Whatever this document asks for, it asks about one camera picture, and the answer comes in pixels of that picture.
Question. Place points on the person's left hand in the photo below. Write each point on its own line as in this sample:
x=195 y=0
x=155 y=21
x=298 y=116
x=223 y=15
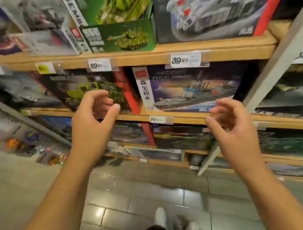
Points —
x=92 y=135

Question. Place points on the person's right hand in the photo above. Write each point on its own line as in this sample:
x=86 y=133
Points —
x=239 y=140

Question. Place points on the orange toy packet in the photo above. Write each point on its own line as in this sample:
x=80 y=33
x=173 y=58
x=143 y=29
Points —
x=12 y=142

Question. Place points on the row of Challenger tank boxes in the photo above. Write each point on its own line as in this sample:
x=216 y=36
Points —
x=213 y=19

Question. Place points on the row of grey vehicle boxes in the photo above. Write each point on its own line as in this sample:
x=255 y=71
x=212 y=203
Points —
x=33 y=19

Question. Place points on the person's left forearm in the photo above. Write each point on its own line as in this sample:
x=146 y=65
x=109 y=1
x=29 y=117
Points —
x=57 y=199

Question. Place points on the wooden shelf unit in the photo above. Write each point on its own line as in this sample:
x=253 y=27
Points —
x=218 y=50

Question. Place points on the green display carton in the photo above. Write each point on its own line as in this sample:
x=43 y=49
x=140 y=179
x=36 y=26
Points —
x=118 y=38

